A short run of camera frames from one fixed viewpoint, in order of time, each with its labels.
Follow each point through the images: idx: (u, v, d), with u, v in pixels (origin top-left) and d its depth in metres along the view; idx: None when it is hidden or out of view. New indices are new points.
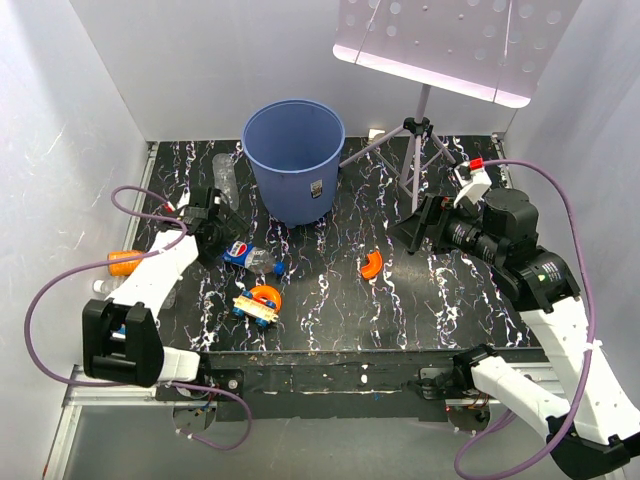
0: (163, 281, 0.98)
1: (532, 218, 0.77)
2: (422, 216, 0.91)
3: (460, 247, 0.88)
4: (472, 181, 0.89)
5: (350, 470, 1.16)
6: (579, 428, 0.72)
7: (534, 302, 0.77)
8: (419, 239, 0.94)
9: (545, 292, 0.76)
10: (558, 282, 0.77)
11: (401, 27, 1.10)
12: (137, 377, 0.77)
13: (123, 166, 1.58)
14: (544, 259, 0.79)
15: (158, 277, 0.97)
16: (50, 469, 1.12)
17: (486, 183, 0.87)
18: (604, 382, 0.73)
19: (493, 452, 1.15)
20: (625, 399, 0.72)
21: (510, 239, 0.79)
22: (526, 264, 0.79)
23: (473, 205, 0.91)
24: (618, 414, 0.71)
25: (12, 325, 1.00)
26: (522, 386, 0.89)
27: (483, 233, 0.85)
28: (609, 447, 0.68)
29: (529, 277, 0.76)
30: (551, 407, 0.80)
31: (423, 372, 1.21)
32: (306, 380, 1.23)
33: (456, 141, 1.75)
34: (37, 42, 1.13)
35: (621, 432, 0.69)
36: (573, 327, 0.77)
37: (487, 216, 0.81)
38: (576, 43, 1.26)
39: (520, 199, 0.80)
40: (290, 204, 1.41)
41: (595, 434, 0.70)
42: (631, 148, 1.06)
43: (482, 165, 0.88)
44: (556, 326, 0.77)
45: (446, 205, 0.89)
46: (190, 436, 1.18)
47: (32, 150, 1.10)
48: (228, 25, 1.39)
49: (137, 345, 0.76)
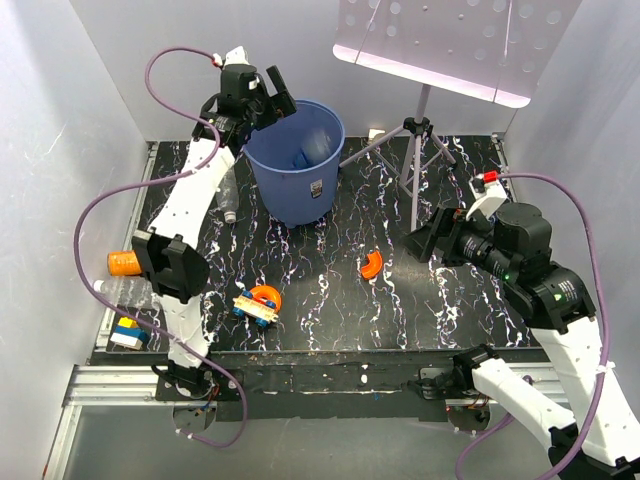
0: (200, 208, 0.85)
1: (545, 233, 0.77)
2: (432, 229, 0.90)
3: (472, 261, 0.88)
4: (487, 195, 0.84)
5: (350, 470, 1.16)
6: (586, 446, 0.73)
7: (547, 322, 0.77)
8: (429, 250, 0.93)
9: (560, 311, 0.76)
10: (574, 301, 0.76)
11: (402, 27, 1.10)
12: (184, 297, 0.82)
13: (123, 166, 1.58)
14: (560, 275, 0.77)
15: (195, 203, 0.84)
16: (50, 469, 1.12)
17: (502, 196, 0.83)
18: (615, 402, 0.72)
19: (493, 454, 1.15)
20: (635, 422, 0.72)
21: (523, 255, 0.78)
22: (540, 280, 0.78)
23: (485, 218, 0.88)
24: (626, 434, 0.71)
25: (12, 325, 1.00)
26: (525, 394, 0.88)
27: (495, 248, 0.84)
28: (616, 469, 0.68)
29: (544, 295, 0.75)
30: (553, 418, 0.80)
31: (423, 372, 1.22)
32: (306, 380, 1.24)
33: (456, 141, 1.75)
34: (35, 39, 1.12)
35: (629, 453, 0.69)
36: (586, 348, 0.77)
37: (498, 231, 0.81)
38: (577, 43, 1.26)
39: (533, 215, 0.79)
40: (291, 205, 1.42)
41: (602, 454, 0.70)
42: (631, 148, 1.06)
43: (496, 177, 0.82)
44: (570, 348, 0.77)
45: (458, 217, 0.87)
46: (190, 436, 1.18)
47: (32, 149, 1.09)
48: (229, 25, 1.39)
49: (182, 276, 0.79)
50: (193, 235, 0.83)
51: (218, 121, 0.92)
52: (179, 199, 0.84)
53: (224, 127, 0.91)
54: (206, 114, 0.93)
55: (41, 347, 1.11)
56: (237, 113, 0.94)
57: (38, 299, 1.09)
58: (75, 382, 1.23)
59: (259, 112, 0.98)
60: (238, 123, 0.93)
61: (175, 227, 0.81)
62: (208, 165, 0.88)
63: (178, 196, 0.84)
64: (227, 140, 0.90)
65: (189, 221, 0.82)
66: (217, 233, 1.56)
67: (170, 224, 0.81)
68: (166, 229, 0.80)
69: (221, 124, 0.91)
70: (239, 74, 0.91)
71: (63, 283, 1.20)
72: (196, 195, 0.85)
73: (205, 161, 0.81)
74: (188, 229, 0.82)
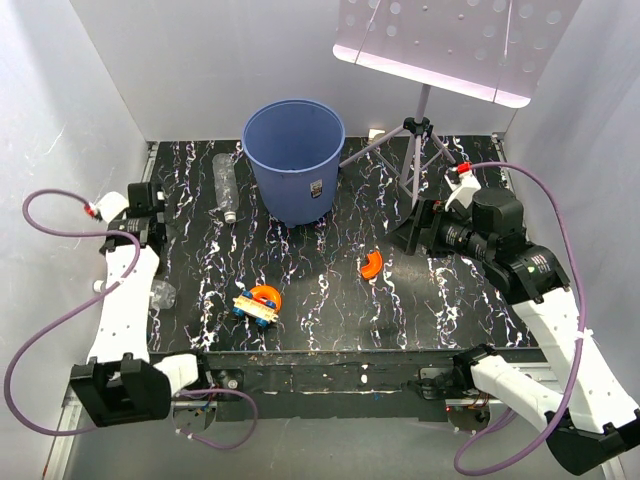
0: (137, 316, 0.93)
1: (517, 212, 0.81)
2: (415, 220, 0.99)
3: (454, 248, 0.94)
4: (462, 185, 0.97)
5: (350, 470, 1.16)
6: (575, 418, 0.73)
7: (523, 293, 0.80)
8: (414, 242, 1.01)
9: (535, 282, 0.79)
10: (548, 273, 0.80)
11: (401, 27, 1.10)
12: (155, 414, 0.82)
13: (123, 167, 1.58)
14: (535, 252, 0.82)
15: (131, 316, 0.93)
16: (50, 469, 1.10)
17: (476, 186, 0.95)
18: (597, 371, 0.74)
19: (493, 451, 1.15)
20: (619, 388, 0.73)
21: (498, 233, 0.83)
22: (516, 257, 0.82)
23: (464, 208, 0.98)
24: (612, 401, 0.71)
25: (12, 325, 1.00)
26: (522, 383, 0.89)
27: (474, 232, 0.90)
28: (604, 435, 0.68)
29: (520, 270, 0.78)
30: (549, 402, 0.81)
31: (423, 372, 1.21)
32: (306, 380, 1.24)
33: (456, 141, 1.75)
34: (36, 40, 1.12)
35: (616, 420, 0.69)
36: (564, 316, 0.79)
37: (476, 214, 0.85)
38: (577, 43, 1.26)
39: (506, 196, 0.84)
40: (290, 204, 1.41)
41: (590, 423, 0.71)
42: (630, 148, 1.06)
43: (469, 169, 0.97)
44: (547, 316, 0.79)
45: (437, 208, 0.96)
46: (190, 436, 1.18)
47: (32, 150, 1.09)
48: (228, 25, 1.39)
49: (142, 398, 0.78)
50: (136, 345, 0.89)
51: (129, 224, 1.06)
52: (112, 315, 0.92)
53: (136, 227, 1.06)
54: (115, 224, 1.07)
55: (41, 348, 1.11)
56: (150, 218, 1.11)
57: (37, 300, 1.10)
58: None
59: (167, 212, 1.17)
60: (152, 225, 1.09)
61: (116, 346, 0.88)
62: (134, 270, 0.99)
63: (111, 316, 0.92)
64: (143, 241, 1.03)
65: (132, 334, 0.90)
66: (217, 233, 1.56)
67: (110, 345, 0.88)
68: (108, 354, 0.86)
69: (133, 227, 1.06)
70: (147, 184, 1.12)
71: (62, 284, 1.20)
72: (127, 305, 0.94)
73: (129, 269, 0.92)
74: (128, 342, 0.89)
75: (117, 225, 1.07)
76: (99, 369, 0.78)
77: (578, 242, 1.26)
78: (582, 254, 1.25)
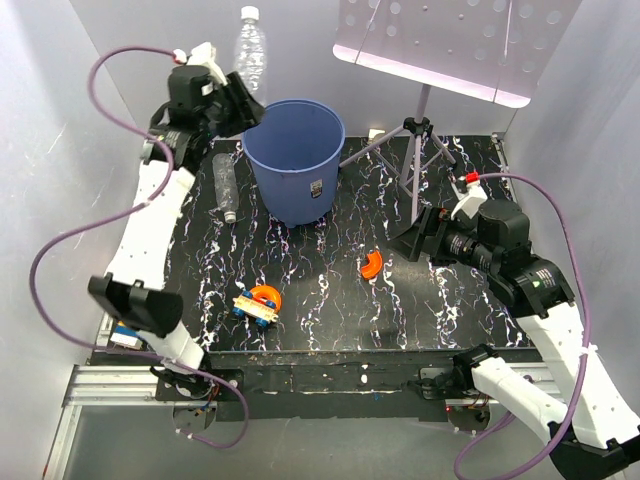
0: (159, 240, 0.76)
1: (524, 227, 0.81)
2: (420, 227, 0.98)
3: (458, 258, 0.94)
4: (468, 194, 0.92)
5: (350, 470, 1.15)
6: (577, 432, 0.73)
7: (528, 308, 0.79)
8: (417, 249, 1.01)
9: (540, 298, 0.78)
10: (553, 288, 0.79)
11: (402, 27, 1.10)
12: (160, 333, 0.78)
13: (122, 166, 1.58)
14: (539, 266, 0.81)
15: (152, 240, 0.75)
16: (50, 469, 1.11)
17: (481, 196, 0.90)
18: (602, 386, 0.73)
19: (494, 454, 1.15)
20: (623, 405, 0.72)
21: (504, 247, 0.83)
22: (521, 271, 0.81)
23: (469, 218, 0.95)
24: (615, 417, 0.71)
25: (9, 325, 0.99)
26: (524, 389, 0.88)
27: (479, 243, 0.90)
28: (607, 451, 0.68)
29: (524, 283, 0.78)
30: (552, 412, 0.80)
31: (423, 372, 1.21)
32: (306, 380, 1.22)
33: (456, 140, 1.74)
34: (36, 40, 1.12)
35: (619, 436, 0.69)
36: (568, 332, 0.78)
37: (481, 225, 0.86)
38: (577, 41, 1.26)
39: (512, 209, 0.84)
40: (291, 205, 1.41)
41: (593, 438, 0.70)
42: (631, 148, 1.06)
43: (478, 178, 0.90)
44: (551, 331, 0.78)
45: (443, 216, 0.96)
46: (190, 435, 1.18)
47: (32, 150, 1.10)
48: (228, 25, 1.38)
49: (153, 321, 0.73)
50: (151, 274, 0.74)
51: (168, 137, 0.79)
52: (137, 235, 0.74)
53: (174, 142, 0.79)
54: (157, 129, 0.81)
55: (41, 347, 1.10)
56: (194, 123, 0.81)
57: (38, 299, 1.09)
58: (75, 382, 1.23)
59: (219, 118, 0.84)
60: (197, 135, 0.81)
61: (131, 270, 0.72)
62: (164, 192, 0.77)
63: (135, 231, 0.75)
64: (181, 162, 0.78)
65: (149, 260, 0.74)
66: (217, 233, 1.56)
67: (125, 265, 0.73)
68: (124, 274, 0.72)
69: (171, 141, 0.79)
70: (188, 78, 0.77)
71: (62, 283, 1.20)
72: (153, 221, 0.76)
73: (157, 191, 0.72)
74: (147, 270, 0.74)
75: (155, 133, 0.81)
76: (116, 286, 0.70)
77: (578, 242, 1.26)
78: (582, 254, 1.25)
